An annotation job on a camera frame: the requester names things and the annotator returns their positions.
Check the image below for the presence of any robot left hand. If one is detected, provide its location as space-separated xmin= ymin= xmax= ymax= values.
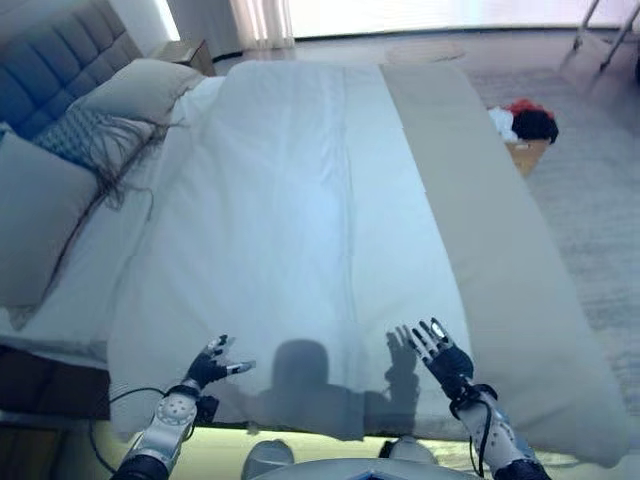
xmin=184 ymin=333 xmax=258 ymax=394

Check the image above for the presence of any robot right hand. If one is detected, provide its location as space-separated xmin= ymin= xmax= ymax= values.
xmin=406 ymin=315 xmax=476 ymax=397

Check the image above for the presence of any white duvet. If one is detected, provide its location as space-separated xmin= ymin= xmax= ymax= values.
xmin=106 ymin=61 xmax=477 ymax=444

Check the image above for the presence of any beige fleece bed throw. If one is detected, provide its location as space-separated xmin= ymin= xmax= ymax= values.
xmin=378 ymin=61 xmax=637 ymax=464

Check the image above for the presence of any white bed sheet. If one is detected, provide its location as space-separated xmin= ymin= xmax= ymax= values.
xmin=0 ymin=74 xmax=232 ymax=374

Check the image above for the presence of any robot right leg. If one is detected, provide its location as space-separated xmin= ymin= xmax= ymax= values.
xmin=378 ymin=435 xmax=437 ymax=464

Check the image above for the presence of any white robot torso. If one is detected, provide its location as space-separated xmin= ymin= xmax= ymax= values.
xmin=233 ymin=457 xmax=442 ymax=480

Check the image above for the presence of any brown cardboard box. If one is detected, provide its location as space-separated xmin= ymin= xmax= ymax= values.
xmin=503 ymin=139 xmax=549 ymax=179

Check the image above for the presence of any large beige pillow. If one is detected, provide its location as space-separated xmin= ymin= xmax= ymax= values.
xmin=0 ymin=129 xmax=102 ymax=330

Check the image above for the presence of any white garment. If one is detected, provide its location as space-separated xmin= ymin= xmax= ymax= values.
xmin=487 ymin=104 xmax=521 ymax=142

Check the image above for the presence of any dark garment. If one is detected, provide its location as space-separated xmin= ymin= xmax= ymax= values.
xmin=512 ymin=110 xmax=561 ymax=147

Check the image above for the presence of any grey knitted fringed cushion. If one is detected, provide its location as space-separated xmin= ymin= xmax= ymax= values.
xmin=31 ymin=106 xmax=192 ymax=212

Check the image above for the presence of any red garment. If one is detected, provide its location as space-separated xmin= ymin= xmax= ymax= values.
xmin=504 ymin=97 xmax=557 ymax=119

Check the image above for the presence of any small wooden nightstand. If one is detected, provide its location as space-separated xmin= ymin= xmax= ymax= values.
xmin=148 ymin=38 xmax=217 ymax=79

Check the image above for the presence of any brown tufted headboard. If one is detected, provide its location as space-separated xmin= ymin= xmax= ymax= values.
xmin=0 ymin=0 xmax=145 ymax=147

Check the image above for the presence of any beige window curtain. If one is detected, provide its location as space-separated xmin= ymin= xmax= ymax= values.
xmin=226 ymin=0 xmax=297 ymax=52

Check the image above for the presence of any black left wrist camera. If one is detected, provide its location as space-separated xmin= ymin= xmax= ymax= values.
xmin=198 ymin=393 xmax=222 ymax=422

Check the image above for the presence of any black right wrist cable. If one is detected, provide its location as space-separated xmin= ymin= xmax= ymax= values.
xmin=466 ymin=398 xmax=495 ymax=477

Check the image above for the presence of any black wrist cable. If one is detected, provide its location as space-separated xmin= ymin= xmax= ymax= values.
xmin=88 ymin=384 xmax=167 ymax=472
xmin=466 ymin=398 xmax=495 ymax=477

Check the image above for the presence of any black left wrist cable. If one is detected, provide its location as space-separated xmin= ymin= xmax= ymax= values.
xmin=88 ymin=384 xmax=167 ymax=472

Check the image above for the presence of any brown bed frame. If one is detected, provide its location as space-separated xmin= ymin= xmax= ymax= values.
xmin=0 ymin=342 xmax=115 ymax=422

